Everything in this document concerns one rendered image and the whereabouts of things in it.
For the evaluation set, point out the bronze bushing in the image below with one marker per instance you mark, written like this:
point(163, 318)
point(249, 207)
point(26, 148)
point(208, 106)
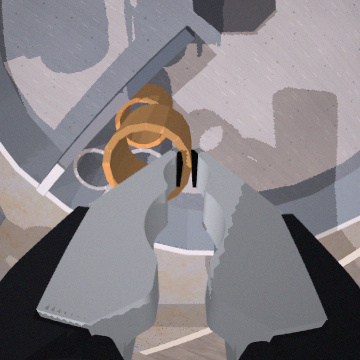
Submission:
point(119, 163)
point(151, 94)

